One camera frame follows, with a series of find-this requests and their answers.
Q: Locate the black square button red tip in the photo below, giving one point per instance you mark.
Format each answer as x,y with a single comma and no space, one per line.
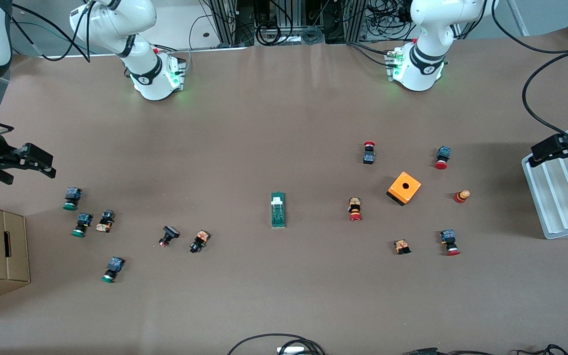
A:
170,231

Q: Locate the black selector orange contact block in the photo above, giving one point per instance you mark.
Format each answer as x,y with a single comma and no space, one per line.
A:
201,239

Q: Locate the orange button enclosure box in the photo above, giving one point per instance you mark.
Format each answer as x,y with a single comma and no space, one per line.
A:
397,190

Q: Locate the green button blue contact block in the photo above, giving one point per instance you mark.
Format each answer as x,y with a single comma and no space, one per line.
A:
85,219
73,194
115,265

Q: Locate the small orange contact block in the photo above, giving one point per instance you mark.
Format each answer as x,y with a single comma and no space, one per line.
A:
402,246

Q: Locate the red button blue contact block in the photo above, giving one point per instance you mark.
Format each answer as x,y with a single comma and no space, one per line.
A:
443,154
447,236

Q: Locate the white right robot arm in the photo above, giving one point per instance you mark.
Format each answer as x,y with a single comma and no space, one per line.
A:
151,74

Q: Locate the red mushroom button black base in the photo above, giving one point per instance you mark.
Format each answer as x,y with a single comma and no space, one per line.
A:
369,158

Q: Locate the black switch orange contact block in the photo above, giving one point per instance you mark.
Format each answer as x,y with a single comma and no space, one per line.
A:
105,224

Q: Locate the red button orange contact block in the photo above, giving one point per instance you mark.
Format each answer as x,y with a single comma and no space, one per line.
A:
354,204

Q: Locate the red orange knob cap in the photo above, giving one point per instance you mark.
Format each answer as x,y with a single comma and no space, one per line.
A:
460,197

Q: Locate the white plug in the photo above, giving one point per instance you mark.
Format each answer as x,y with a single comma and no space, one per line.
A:
291,350

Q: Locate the white ridged plastic tray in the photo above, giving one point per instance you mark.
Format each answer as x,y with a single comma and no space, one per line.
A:
560,197

